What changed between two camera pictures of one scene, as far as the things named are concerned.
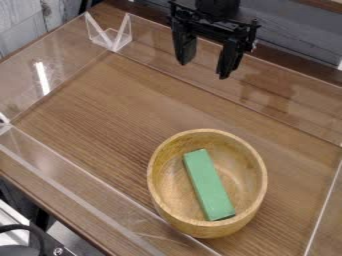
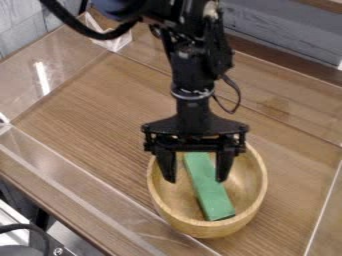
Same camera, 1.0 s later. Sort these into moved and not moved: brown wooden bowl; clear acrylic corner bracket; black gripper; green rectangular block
Moved: black gripper
Not moved: green rectangular block; clear acrylic corner bracket; brown wooden bowl
